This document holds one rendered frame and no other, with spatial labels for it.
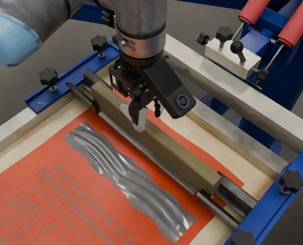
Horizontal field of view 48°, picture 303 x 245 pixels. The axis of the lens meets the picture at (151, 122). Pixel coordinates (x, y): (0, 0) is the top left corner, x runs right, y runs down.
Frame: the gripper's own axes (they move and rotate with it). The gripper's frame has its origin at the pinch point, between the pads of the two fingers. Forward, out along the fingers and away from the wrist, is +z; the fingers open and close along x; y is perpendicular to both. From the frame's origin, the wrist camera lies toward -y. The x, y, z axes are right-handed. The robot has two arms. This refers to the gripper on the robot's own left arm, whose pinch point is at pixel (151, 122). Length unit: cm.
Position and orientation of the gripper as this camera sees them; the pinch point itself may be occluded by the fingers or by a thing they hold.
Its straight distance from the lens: 69.6
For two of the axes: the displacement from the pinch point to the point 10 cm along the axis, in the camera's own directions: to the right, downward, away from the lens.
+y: -7.2, -5.7, 3.9
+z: 0.0, 5.6, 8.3
